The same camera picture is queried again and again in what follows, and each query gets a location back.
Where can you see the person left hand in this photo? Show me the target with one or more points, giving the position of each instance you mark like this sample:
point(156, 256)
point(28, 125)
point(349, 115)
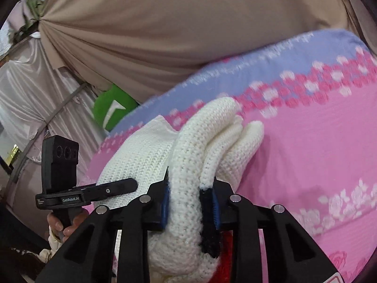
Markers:
point(65, 232)

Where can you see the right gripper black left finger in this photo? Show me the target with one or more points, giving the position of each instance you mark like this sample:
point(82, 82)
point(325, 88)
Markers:
point(112, 244)

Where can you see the silver satin curtain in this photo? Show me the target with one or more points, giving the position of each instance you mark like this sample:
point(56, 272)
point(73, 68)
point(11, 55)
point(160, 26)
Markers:
point(38, 101)

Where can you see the white red navy knit sweater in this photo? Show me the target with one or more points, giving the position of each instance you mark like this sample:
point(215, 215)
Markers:
point(213, 144)

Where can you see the beige curtain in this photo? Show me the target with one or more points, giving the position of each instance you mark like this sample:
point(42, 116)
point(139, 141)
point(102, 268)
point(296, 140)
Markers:
point(146, 47)

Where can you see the pink floral bed sheet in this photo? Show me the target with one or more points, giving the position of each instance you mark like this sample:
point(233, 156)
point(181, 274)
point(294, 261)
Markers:
point(316, 96)

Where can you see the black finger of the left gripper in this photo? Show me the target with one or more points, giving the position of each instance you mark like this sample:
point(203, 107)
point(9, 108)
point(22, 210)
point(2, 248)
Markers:
point(116, 188)

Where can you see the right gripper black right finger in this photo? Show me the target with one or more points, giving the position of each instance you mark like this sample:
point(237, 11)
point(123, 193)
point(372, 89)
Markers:
point(269, 243)

